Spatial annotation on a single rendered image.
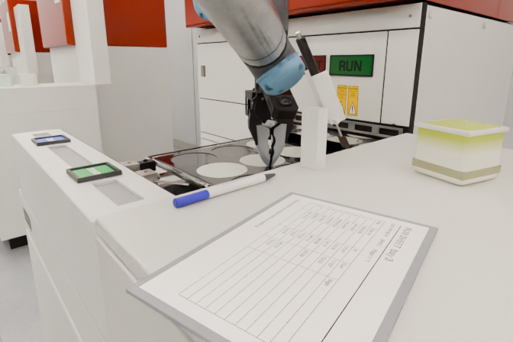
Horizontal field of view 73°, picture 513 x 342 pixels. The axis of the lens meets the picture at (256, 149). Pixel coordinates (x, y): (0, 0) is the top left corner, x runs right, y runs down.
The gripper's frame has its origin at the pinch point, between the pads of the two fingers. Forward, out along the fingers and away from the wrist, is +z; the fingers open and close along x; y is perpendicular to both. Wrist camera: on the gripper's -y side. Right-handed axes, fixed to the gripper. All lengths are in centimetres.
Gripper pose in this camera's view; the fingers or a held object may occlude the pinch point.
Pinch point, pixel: (270, 161)
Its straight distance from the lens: 70.5
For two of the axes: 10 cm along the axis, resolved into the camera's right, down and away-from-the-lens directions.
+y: -2.6, -2.4, 9.4
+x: -9.6, 0.7, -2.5
